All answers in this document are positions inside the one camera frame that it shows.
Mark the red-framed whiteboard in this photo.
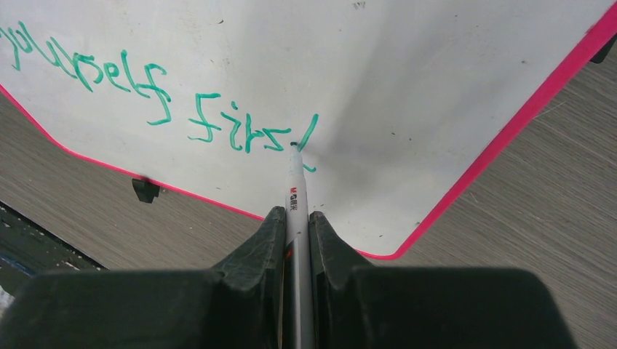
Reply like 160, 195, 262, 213
1, 1, 616, 260

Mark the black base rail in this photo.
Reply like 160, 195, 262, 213
1, 203, 106, 295

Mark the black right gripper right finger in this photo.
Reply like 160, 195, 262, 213
308, 212, 576, 348

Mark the green whiteboard marker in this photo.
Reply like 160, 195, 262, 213
282, 142, 316, 348

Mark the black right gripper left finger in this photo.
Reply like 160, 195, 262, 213
1, 206, 286, 348

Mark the whiteboard metal wire stand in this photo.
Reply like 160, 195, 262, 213
131, 34, 616, 204

